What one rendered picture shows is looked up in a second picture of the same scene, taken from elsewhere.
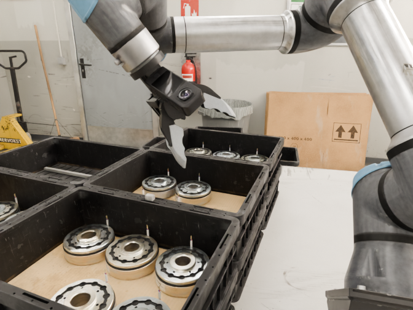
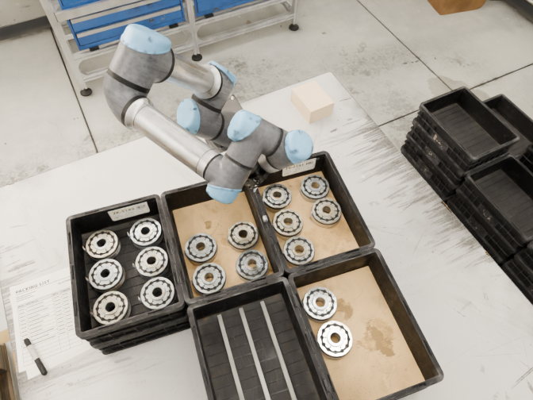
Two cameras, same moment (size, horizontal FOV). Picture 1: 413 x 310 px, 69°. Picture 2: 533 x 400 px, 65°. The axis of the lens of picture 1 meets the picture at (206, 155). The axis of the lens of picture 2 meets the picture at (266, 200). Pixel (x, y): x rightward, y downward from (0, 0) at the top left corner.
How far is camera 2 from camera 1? 146 cm
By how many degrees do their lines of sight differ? 93
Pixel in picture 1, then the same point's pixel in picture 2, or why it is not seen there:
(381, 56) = (194, 69)
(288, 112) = not seen: outside the picture
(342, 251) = (159, 181)
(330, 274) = (188, 180)
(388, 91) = (204, 77)
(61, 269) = (320, 251)
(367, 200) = (212, 120)
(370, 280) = not seen: hidden behind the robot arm
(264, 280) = not seen: hidden behind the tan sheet
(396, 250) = (226, 117)
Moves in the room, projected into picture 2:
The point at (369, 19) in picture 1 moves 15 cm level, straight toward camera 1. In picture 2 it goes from (180, 61) to (231, 53)
